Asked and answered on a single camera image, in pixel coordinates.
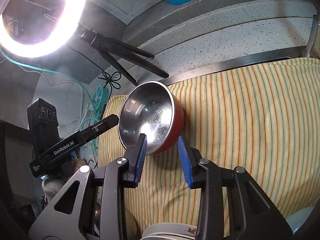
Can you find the white plate grey leaves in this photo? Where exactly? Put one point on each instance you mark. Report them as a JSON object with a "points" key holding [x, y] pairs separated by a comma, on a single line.
{"points": [[170, 231]]}

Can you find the white ring light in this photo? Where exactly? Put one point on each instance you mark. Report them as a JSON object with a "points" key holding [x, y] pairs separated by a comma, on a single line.
{"points": [[64, 29]]}

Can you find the yellow striped cloth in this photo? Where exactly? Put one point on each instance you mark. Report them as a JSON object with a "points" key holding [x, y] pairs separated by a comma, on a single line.
{"points": [[263, 117]]}

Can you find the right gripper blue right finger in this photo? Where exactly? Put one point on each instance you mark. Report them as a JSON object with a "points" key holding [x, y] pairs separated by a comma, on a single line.
{"points": [[185, 153]]}

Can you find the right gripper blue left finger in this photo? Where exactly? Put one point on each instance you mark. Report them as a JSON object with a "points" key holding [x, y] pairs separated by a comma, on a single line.
{"points": [[140, 151]]}

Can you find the white ceramic bowl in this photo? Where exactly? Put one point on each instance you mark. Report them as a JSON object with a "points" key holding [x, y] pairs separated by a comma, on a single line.
{"points": [[297, 219]]}

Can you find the black finger of the left gripper seen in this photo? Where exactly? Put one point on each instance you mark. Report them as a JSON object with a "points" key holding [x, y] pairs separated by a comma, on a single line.
{"points": [[97, 129]]}

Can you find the red steel small bowl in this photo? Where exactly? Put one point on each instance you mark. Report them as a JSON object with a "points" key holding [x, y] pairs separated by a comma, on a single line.
{"points": [[153, 110]]}

